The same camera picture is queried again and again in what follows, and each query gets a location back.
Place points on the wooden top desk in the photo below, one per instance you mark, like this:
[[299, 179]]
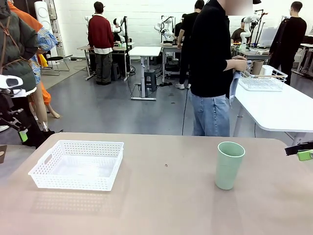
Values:
[[83, 48]]

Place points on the white cup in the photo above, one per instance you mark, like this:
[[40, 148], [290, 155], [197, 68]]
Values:
[[266, 70]]

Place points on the dark plastic stool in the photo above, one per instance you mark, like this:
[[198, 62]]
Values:
[[116, 71]]

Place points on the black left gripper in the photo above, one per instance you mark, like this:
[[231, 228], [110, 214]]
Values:
[[6, 104]]

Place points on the large white table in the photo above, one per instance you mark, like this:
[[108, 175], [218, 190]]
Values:
[[281, 110]]

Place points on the brown board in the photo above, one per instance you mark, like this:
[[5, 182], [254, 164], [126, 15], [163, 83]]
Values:
[[3, 154]]

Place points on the mannequin leg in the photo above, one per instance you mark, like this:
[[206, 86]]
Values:
[[39, 102]]

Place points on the blue patterned garment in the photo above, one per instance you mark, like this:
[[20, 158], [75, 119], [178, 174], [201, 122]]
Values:
[[45, 39]]

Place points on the white perforated plastic basket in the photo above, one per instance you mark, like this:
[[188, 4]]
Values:
[[73, 169]]

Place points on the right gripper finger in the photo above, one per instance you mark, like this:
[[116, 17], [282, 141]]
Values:
[[293, 149], [306, 155]]

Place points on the person's right forearm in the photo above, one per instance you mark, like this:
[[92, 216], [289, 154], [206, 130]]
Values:
[[220, 65]]

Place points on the orange garment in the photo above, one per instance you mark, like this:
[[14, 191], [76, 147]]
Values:
[[27, 18]]

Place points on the man in black with glasses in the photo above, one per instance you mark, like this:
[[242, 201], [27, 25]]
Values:
[[291, 36]]

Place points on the person's right hand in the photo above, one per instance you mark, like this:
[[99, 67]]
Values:
[[239, 65]]

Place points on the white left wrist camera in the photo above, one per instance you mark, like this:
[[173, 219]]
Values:
[[18, 80]]

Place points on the black chair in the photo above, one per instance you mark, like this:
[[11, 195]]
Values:
[[55, 58]]

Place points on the dark green padded jacket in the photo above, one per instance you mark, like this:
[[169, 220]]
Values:
[[17, 44]]

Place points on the white standing desk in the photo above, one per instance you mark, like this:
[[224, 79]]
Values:
[[144, 51]]

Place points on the man in red sweater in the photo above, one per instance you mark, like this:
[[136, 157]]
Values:
[[100, 31]]

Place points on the grey plastic stool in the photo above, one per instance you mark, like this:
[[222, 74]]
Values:
[[149, 73]]

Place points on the mint green cup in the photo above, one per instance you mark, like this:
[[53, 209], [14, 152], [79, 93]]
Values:
[[227, 171]]

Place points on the seated person in olive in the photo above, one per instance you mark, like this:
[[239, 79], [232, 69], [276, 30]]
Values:
[[238, 34]]

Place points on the blue-grey cloth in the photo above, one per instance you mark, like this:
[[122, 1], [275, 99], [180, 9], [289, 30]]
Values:
[[234, 85]]

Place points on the black power strip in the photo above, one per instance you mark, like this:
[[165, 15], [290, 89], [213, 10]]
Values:
[[165, 84]]

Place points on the person's left hand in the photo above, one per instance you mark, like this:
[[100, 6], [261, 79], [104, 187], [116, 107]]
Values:
[[239, 57]]

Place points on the person in black t-shirt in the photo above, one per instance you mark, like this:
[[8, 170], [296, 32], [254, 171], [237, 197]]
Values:
[[184, 36]]

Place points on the grey metal desk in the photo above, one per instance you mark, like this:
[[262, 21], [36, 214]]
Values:
[[171, 47]]

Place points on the person in black sweater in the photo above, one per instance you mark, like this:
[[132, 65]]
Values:
[[207, 49]]

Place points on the translucent white box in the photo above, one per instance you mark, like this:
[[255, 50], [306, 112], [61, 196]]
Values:
[[267, 36]]

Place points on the black stand pole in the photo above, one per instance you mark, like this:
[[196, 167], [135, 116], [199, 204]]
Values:
[[126, 36]]

